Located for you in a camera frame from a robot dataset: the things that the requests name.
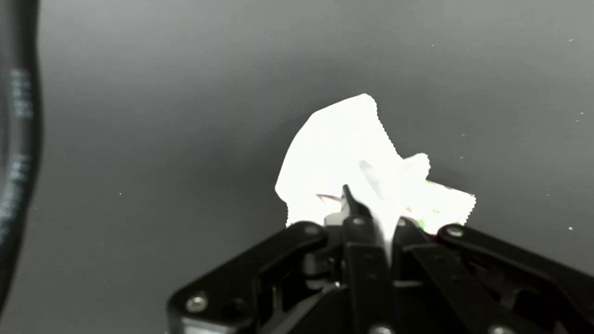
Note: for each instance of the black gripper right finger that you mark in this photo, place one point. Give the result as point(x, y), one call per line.
point(484, 271)

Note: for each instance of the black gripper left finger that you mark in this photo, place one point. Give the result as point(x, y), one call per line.
point(346, 278)

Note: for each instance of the white cloth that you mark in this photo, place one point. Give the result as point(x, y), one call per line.
point(354, 159)

